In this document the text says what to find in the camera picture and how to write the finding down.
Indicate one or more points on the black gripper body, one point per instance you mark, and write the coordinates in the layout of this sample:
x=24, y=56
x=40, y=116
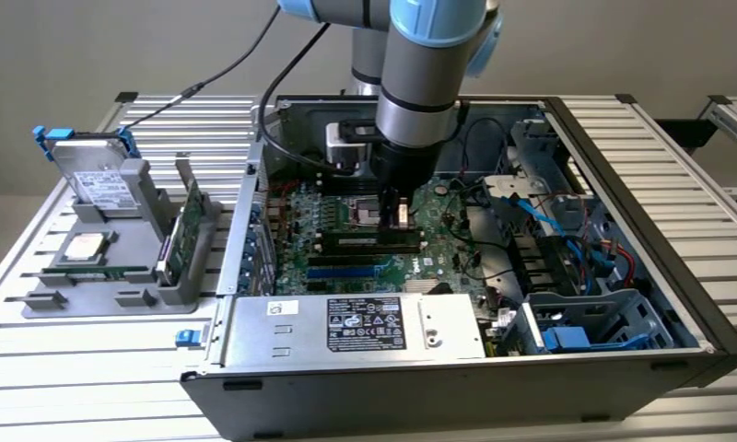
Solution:
x=407, y=163

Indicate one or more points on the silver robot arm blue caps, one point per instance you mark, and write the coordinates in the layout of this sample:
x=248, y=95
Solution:
x=418, y=69

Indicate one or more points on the green RAM stick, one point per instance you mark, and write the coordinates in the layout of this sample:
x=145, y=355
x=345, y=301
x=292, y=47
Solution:
x=92, y=273
x=363, y=240

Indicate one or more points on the black RAM slot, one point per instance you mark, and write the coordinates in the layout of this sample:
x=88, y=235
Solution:
x=368, y=251
x=344, y=262

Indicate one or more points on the CPU socket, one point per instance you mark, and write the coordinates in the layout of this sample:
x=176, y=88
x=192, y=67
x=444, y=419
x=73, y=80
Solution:
x=363, y=211

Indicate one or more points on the round coin cell battery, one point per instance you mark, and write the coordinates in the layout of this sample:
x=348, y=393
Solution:
x=443, y=189

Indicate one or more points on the green motherboard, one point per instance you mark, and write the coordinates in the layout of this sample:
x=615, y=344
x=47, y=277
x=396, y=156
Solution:
x=443, y=258

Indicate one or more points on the silver chipset heat sink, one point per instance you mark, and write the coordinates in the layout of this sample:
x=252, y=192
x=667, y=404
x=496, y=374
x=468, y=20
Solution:
x=431, y=287

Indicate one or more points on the blue expansion slot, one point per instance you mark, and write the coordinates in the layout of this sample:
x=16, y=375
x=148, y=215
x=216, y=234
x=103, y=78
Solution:
x=340, y=272

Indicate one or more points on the grey metal disk bay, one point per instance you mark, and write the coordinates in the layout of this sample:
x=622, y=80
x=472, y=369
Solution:
x=531, y=152

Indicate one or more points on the silver power supply unit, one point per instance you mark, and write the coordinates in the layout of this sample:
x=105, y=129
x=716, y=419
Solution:
x=344, y=329

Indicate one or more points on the green graphics card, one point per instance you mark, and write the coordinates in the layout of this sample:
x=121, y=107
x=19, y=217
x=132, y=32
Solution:
x=184, y=230

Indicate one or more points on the disk bay cage blue clips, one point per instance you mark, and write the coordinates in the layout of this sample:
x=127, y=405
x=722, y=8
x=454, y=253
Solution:
x=596, y=322

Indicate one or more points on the black open PC case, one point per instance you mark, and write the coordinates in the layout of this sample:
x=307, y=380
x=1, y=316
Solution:
x=406, y=405

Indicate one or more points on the blue case latch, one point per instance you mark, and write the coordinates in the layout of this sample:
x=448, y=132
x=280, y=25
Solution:
x=185, y=337

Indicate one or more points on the silver CPU chip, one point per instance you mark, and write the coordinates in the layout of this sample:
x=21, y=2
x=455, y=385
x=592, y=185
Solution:
x=85, y=248

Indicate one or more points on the grey parts rack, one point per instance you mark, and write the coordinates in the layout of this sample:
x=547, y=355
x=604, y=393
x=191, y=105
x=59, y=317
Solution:
x=99, y=299

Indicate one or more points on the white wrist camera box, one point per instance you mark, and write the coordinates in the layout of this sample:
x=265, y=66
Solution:
x=347, y=145

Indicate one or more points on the hard disk with blue bracket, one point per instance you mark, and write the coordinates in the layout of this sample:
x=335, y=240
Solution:
x=92, y=170

